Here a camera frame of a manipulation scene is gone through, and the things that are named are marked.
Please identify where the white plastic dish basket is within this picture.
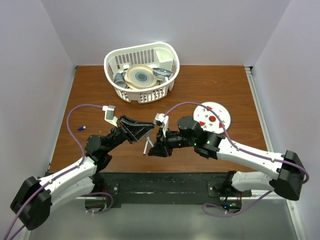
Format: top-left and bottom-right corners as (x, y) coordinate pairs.
(103, 41), (180, 103)

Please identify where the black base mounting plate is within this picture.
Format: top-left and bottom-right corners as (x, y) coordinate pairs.
(91, 172), (254, 210)

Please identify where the beige blue-centred plate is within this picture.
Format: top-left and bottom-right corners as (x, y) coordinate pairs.
(124, 64), (158, 89)

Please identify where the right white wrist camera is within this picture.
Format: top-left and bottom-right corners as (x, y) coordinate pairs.
(153, 113), (169, 137)

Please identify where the blue pen cap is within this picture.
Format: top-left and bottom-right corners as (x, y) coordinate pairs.
(77, 126), (86, 131)

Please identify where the white thin pen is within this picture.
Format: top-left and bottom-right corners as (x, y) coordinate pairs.
(143, 140), (149, 156)

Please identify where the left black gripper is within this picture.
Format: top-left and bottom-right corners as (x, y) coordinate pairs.
(104, 116), (156, 154)

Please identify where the grey-white mug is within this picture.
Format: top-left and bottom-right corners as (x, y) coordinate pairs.
(114, 72), (127, 88)

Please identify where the watermelon pattern round plate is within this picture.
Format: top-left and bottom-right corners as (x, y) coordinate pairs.
(193, 100), (232, 133)

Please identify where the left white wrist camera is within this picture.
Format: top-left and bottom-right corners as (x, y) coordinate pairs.
(102, 105), (118, 126)

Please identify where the blue patterned white bowl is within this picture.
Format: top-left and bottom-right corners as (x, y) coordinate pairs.
(152, 67), (173, 81)

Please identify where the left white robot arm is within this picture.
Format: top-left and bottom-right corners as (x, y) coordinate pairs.
(10, 115), (155, 231)

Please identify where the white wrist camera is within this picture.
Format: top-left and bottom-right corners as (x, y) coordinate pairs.
(153, 113), (169, 137)
(102, 105), (118, 126)

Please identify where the aluminium frame rail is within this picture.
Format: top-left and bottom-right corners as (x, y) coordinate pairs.
(244, 66), (307, 240)

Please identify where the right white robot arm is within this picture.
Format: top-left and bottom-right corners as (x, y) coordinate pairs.
(148, 113), (308, 201)

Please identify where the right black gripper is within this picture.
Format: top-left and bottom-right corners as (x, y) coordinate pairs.
(148, 124), (196, 156)

